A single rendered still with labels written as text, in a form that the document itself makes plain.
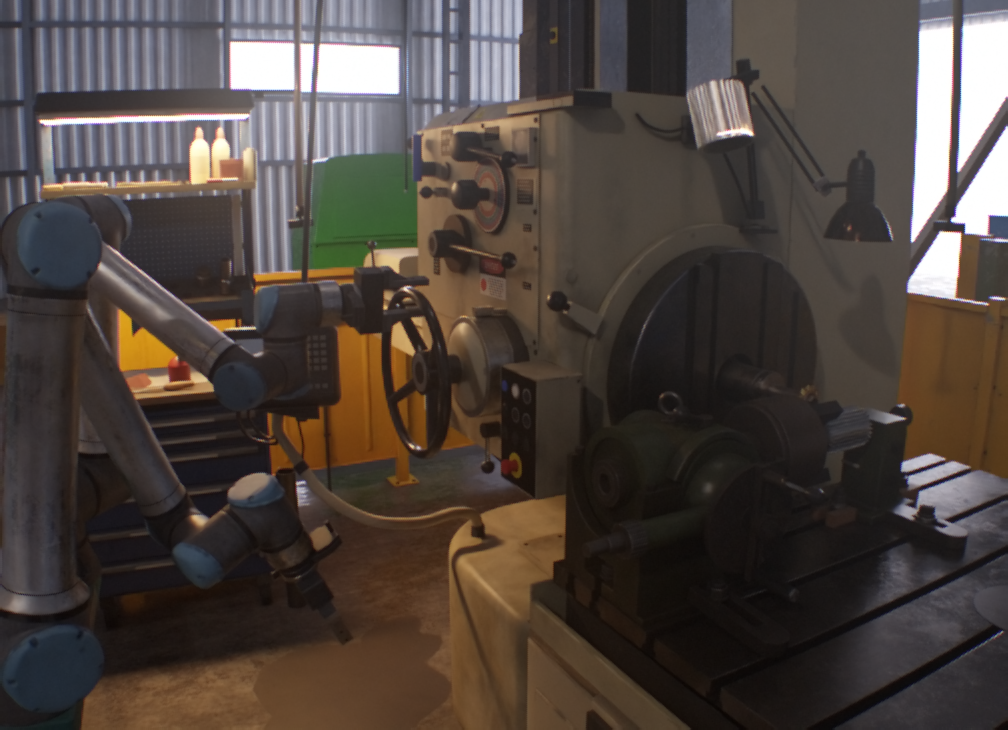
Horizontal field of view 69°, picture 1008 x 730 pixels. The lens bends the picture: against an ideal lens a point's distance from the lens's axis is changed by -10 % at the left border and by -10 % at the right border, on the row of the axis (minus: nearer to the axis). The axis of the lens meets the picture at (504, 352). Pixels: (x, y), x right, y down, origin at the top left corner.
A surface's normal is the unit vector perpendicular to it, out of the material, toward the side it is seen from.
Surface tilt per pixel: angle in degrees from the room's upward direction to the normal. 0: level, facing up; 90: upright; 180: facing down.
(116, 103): 58
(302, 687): 0
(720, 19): 90
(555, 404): 90
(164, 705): 0
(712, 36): 90
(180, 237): 90
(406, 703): 0
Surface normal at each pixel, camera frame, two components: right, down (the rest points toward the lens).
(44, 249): 0.73, 0.01
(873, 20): 0.46, 0.18
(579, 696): -0.89, 0.10
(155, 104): 0.35, -0.36
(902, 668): 0.00, -0.98
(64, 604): 0.72, -0.58
